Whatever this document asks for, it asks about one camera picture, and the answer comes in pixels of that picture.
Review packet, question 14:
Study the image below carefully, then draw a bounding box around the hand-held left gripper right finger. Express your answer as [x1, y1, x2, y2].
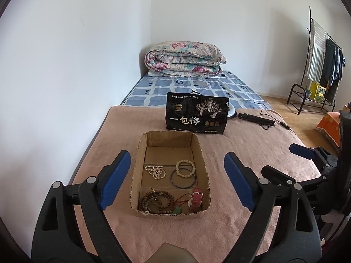
[223, 152, 321, 263]

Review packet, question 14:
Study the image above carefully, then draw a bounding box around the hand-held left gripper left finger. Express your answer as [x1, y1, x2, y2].
[31, 150, 131, 263]

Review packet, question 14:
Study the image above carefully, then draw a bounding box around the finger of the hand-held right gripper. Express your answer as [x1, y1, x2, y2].
[260, 165, 333, 206]
[289, 143, 340, 177]

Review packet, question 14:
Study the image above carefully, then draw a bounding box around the white pearl necklace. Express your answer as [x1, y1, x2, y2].
[144, 165, 167, 181]

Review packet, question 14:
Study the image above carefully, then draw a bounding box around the red strap wristwatch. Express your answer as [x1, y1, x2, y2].
[189, 188, 205, 213]

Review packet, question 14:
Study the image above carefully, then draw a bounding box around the pale green bead bracelet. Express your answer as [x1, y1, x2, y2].
[175, 159, 196, 176]

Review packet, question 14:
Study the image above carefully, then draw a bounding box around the green jade pendant red cord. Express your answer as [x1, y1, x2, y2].
[171, 193, 192, 215]

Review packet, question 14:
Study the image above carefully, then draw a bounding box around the brown cardboard box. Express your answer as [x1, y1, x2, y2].
[129, 130, 211, 218]

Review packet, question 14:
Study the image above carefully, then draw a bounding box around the orange cloth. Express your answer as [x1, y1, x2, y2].
[316, 111, 342, 146]

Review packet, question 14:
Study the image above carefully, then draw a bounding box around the black bangle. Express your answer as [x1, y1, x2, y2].
[170, 168, 197, 189]

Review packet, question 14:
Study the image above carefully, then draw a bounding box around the black folding stick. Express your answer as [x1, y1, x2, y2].
[236, 112, 276, 130]

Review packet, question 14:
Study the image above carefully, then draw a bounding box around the yellow crate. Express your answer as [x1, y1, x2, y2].
[310, 82, 327, 103]

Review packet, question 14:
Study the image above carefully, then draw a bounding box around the black snack bag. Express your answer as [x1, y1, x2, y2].
[165, 92, 230, 135]

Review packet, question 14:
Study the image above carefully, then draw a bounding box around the blue hanging garment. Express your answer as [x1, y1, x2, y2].
[330, 46, 346, 87]

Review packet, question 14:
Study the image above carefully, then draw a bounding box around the dark green hanging garment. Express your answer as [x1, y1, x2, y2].
[319, 38, 337, 102]

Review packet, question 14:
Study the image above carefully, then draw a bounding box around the striped hanging cloth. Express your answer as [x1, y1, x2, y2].
[306, 19, 327, 81]

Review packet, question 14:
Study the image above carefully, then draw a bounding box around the blue checked bedsheet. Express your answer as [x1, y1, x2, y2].
[121, 70, 272, 108]

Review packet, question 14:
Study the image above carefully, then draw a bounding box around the floral folded quilt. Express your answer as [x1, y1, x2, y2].
[144, 41, 227, 78]

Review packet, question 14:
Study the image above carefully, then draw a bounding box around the black metal clothes rack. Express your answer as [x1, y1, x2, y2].
[287, 5, 344, 114]

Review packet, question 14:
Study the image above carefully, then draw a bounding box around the black cable with switch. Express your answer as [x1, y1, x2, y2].
[256, 103, 295, 133]

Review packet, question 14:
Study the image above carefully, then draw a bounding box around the brown wooden bead string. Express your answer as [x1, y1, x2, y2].
[138, 188, 175, 214]

